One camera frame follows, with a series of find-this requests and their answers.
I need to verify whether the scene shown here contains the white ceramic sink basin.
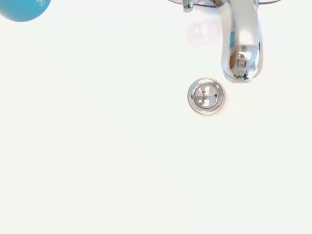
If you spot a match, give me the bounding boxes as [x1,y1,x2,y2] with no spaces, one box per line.
[0,0,312,234]

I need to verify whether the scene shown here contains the chrome sink drain stopper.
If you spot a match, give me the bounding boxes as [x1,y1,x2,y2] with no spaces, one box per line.
[187,77,226,116]

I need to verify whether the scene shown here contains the chrome faucet spout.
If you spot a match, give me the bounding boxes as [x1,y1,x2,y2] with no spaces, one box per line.
[168,0,281,84]

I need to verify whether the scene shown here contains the blue round soap bottle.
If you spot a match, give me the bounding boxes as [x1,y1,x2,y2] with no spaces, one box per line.
[0,0,52,23]

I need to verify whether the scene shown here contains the chrome drain lift rod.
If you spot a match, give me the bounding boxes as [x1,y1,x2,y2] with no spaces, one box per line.
[182,0,195,13]

